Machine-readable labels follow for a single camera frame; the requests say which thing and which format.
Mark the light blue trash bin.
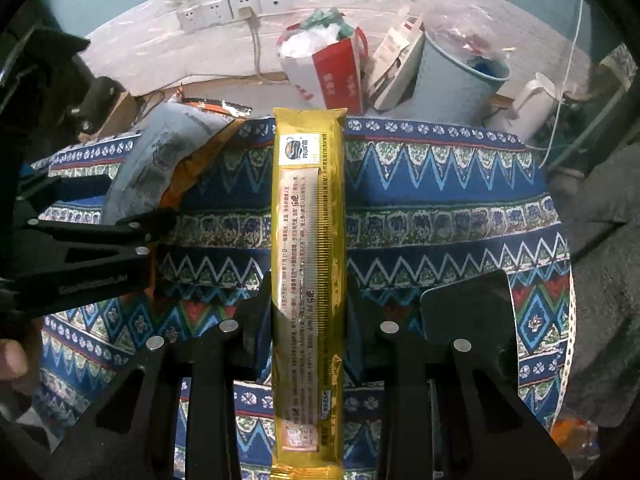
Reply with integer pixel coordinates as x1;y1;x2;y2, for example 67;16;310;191
412;10;512;127

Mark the long gold snack packet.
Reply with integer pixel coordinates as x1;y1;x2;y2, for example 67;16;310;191
268;106;348;480

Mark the dark panel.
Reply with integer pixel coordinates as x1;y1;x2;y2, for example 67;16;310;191
0;25;92;176

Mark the patterned blue tablecloth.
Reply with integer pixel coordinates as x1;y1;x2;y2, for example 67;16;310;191
30;115;576;480

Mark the grey and orange snack bag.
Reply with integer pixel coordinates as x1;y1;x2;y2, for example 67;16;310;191
102;100;253;226

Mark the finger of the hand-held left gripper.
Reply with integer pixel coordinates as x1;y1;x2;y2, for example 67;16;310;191
17;170;112;213
15;207;177;317

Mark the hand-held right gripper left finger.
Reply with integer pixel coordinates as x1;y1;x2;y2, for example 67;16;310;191
45;272;274;480

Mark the white cardboard packaging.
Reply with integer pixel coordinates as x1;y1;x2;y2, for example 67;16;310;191
367;6;426;113

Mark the grey plug cable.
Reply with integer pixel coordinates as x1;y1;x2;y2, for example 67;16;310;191
240;6;268;82

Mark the person's left hand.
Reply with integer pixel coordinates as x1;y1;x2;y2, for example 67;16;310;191
0;330;47;396

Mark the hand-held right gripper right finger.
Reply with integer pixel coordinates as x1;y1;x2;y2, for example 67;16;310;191
345;270;573;480

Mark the white kettle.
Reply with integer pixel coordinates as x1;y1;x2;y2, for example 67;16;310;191
487;72;559;144

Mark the black clamp knob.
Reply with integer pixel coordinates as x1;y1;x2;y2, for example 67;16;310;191
70;76;122;134

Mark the red and white paper bag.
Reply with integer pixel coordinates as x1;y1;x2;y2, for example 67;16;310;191
277;7;369;116

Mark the thin white cable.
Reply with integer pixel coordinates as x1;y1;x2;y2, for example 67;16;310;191
537;0;587;169

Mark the grey cloth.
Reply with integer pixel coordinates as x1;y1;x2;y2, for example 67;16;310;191
549;145;640;427

